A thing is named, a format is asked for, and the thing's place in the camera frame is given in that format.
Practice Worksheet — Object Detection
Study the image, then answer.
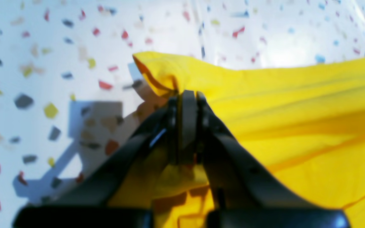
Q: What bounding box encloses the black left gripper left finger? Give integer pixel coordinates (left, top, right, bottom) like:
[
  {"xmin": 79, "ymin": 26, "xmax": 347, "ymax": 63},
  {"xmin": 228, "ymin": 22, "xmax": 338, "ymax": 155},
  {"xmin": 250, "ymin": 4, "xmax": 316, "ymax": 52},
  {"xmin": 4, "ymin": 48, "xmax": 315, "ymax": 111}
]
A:
[{"xmin": 13, "ymin": 96, "xmax": 180, "ymax": 228}]

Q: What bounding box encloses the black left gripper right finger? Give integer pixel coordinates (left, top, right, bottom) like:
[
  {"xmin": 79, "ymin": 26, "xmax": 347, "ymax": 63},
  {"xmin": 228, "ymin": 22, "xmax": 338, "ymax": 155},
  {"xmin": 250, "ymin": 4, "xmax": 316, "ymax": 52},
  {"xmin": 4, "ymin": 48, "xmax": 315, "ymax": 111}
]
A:
[{"xmin": 181, "ymin": 91, "xmax": 351, "ymax": 228}]

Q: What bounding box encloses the yellow T-shirt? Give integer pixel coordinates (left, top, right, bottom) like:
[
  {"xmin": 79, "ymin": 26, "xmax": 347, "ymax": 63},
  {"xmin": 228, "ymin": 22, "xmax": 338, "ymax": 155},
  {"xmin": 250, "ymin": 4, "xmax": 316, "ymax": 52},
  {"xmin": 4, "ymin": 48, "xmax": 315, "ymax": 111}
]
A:
[{"xmin": 106, "ymin": 6, "xmax": 365, "ymax": 228}]

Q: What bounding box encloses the terrazzo-patterned white tablecloth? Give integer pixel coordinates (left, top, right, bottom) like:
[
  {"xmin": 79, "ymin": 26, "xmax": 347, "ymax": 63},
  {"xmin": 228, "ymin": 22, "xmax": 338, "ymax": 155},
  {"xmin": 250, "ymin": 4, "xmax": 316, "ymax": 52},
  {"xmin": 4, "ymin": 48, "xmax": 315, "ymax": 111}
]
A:
[{"xmin": 0, "ymin": 0, "xmax": 365, "ymax": 228}]

